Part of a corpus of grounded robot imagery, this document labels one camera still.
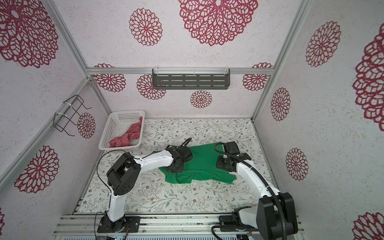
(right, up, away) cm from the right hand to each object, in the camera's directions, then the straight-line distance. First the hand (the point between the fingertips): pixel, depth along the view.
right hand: (220, 162), depth 86 cm
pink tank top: (-61, +12, +12) cm, 63 cm away
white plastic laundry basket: (-68, +18, +27) cm, 75 cm away
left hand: (-27, -7, +6) cm, 28 cm away
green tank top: (-11, -6, +7) cm, 14 cm away
